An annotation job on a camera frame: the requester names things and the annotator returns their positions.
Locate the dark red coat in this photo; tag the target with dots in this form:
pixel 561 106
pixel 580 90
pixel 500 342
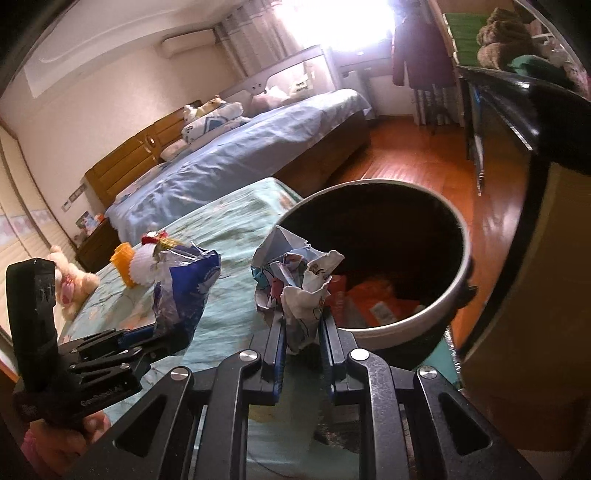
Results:
pixel 422 50

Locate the sliding wardrobe door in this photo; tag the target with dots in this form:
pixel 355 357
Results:
pixel 27 230

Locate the stack of green boxes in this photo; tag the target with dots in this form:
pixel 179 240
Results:
pixel 464 39

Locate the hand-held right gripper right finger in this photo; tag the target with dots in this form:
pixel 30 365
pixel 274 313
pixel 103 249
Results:
pixel 327 355

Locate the orange red plastic wrapper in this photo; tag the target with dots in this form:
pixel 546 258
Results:
pixel 378 300

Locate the coat stand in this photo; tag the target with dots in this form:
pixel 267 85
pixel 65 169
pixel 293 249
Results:
pixel 431 108

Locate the printed paper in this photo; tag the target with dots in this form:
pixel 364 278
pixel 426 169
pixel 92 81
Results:
pixel 295 277

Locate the wooden nightstand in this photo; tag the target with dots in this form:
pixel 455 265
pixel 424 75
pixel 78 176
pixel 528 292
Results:
pixel 97 244

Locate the small white pillow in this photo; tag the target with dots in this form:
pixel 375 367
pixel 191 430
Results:
pixel 178 150

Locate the white air conditioner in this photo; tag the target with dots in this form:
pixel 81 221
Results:
pixel 188 44

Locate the cream teddy bear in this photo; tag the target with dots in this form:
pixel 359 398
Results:
pixel 74 281

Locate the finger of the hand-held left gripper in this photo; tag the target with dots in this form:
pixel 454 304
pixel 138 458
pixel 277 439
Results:
pixel 152 353
pixel 134 334

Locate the window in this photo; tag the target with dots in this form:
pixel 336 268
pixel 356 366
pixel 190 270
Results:
pixel 341 23

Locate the teal cloth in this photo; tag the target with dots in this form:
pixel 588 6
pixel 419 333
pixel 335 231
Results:
pixel 540 71

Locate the person's left hand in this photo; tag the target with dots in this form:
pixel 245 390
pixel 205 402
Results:
pixel 94 429

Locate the grey bed guard rail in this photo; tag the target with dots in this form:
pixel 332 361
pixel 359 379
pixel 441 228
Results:
pixel 286 69

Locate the folded blue white quilt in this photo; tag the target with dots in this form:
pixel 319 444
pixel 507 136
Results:
pixel 212 121

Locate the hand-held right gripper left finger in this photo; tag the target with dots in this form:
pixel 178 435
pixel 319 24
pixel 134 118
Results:
pixel 277 355

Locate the wooden headboard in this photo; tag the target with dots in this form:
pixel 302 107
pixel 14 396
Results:
pixel 129 161

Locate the pink plush toy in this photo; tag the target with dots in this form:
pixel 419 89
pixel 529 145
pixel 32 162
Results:
pixel 270 98

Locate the blue white snack bag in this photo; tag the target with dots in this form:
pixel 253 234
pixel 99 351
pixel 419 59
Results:
pixel 184 295

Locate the photo frame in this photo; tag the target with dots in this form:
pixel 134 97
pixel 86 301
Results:
pixel 84 220

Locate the white radiator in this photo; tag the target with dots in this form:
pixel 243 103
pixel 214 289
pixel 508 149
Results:
pixel 360 90

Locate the grey dotted curtain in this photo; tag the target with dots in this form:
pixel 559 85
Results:
pixel 254 37

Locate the white foam fruit net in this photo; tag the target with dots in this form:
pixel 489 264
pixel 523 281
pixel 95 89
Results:
pixel 143 267

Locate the black top cabinet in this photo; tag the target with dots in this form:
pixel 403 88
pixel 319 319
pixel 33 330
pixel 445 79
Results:
pixel 508 97

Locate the wall switch panel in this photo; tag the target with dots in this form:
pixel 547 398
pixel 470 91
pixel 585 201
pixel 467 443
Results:
pixel 75 197

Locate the yellow plush toy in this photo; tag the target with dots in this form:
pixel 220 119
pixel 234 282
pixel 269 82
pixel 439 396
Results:
pixel 208 105

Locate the white plush toy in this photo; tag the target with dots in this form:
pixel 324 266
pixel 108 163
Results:
pixel 189 112

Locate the floral pillow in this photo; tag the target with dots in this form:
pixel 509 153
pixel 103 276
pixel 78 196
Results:
pixel 138 184

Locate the bed with blue sheet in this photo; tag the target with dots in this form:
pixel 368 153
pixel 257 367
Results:
pixel 231 161

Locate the round black white bin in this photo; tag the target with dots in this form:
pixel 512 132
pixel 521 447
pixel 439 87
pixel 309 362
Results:
pixel 415 332

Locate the red white small box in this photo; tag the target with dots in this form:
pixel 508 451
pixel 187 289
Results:
pixel 148 239

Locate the orange corn toy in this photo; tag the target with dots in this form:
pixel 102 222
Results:
pixel 121 265

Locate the brown plush toy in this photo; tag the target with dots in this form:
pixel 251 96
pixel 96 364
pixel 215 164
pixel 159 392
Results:
pixel 503 37

